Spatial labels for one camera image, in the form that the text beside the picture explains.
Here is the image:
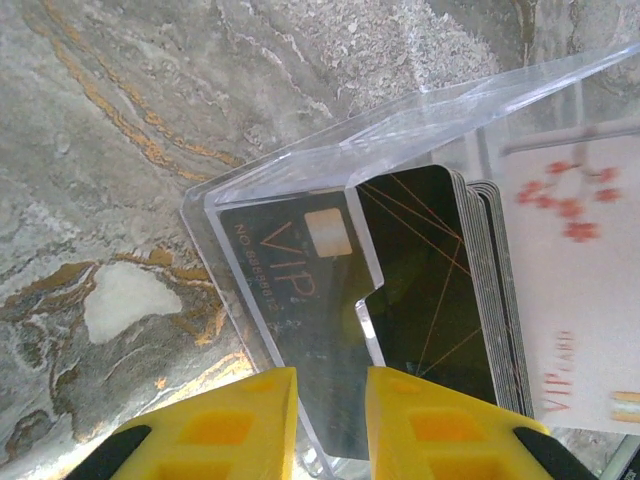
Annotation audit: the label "black VIP card stack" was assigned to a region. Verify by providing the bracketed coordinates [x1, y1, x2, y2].
[218, 163, 535, 460]

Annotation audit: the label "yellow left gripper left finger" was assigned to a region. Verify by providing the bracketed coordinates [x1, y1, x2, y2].
[74, 367, 300, 480]

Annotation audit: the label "white VIP card red flowers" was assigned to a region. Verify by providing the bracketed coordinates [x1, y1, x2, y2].
[499, 119, 640, 436]

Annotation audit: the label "clear acrylic card box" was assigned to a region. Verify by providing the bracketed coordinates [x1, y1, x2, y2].
[179, 42, 640, 479]

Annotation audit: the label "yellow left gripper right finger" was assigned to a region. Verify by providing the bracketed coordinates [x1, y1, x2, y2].
[364, 368, 599, 480]

